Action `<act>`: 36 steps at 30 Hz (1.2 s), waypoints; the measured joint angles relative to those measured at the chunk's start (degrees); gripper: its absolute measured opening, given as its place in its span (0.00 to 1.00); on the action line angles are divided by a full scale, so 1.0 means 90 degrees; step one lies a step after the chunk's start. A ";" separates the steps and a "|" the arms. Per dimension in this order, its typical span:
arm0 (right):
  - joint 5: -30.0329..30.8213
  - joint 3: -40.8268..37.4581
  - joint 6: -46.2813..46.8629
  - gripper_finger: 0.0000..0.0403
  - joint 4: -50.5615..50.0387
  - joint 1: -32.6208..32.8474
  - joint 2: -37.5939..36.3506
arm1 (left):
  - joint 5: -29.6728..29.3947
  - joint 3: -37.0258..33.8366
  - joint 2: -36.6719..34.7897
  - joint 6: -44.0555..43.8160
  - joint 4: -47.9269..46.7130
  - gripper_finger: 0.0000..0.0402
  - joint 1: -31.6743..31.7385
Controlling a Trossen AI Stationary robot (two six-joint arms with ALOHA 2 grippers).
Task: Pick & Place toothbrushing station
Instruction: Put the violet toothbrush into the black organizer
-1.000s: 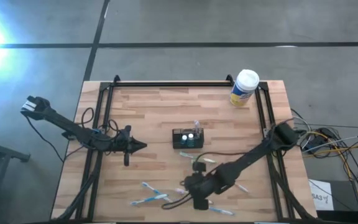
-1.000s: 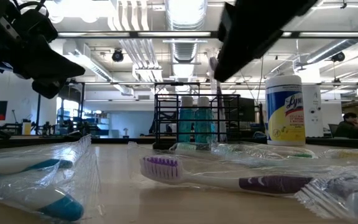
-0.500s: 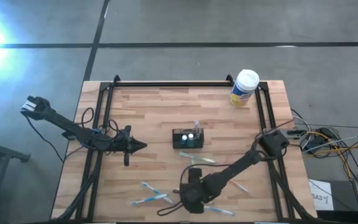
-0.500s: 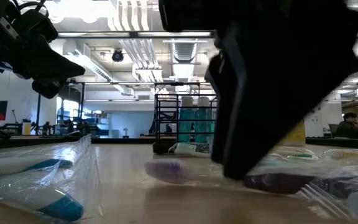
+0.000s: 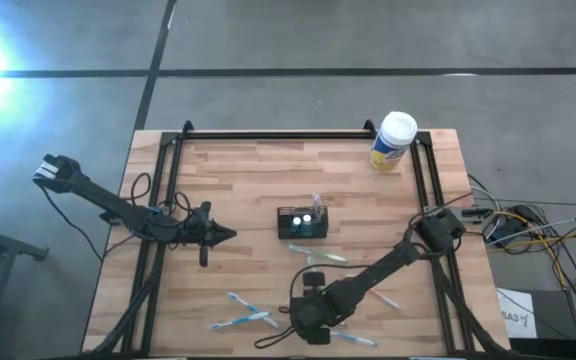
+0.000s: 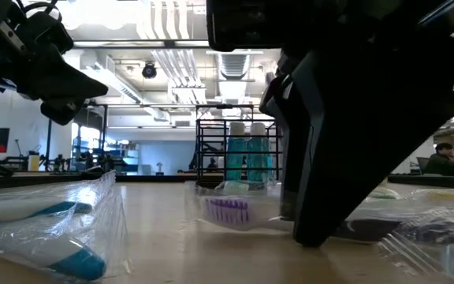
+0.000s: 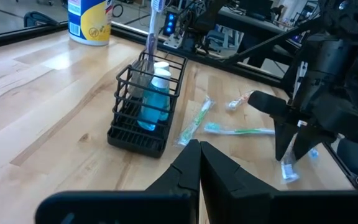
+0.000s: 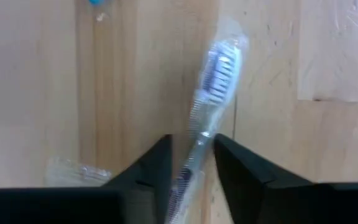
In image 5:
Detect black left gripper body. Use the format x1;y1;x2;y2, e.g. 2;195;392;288
187;200;215;268

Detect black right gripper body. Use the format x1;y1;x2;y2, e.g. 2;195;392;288
289;270;342;346

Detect blue toothbrush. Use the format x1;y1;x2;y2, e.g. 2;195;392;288
226;291;281;330
209;310;273;332
330;329;378;348

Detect green toothbrush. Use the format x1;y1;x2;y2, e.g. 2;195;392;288
287;243;350;265

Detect yellow toothbrush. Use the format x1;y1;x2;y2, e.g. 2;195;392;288
367;287;402;310

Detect purple toothbrush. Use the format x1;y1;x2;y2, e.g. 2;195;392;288
309;192;325;224

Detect white paper sheet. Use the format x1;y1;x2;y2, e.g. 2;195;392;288
496;287;538;340

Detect Lysol wipes canister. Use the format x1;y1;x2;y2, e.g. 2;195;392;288
368;110;419;173

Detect black floor box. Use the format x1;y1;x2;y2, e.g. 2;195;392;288
535;289;576;341

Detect black wire caddy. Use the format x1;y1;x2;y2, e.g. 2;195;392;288
276;205;330;240

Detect black aluminium table frame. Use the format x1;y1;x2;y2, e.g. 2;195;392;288
87;119;507;357

